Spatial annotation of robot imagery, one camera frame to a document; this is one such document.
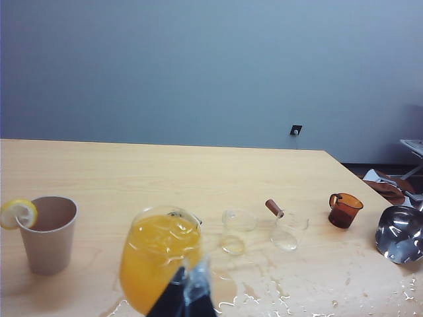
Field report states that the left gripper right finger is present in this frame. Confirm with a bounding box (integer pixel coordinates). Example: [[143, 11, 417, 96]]
[[184, 253, 217, 317]]

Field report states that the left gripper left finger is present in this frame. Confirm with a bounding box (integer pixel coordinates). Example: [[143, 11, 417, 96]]
[[145, 265, 189, 317]]

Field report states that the clear measuring cup wooden handle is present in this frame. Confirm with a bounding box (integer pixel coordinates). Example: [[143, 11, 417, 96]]
[[264, 198, 311, 253]]

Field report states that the wine glass with orange juice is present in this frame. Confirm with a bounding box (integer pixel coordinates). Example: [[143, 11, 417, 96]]
[[118, 205, 204, 316]]

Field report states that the clear glass measuring cup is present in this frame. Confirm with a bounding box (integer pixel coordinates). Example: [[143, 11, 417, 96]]
[[220, 208, 260, 256]]

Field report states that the beige paper cup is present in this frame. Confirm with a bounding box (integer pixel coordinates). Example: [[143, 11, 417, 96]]
[[16, 195, 79, 276]]

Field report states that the amber glass measuring cup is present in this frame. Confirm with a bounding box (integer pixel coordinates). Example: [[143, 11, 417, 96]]
[[327, 192, 365, 230]]

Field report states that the yellow lemon slice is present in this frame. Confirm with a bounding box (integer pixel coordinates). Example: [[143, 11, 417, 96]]
[[0, 198, 39, 230]]

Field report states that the shiny silver metal bowl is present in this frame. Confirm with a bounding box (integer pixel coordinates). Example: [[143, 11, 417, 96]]
[[374, 200, 423, 265]]

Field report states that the brown crumpled cloth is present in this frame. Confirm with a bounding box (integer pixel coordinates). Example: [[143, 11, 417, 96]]
[[362, 168, 416, 206]]

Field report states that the white metal stand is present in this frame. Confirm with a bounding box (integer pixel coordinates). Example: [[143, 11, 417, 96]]
[[399, 138, 423, 181]]

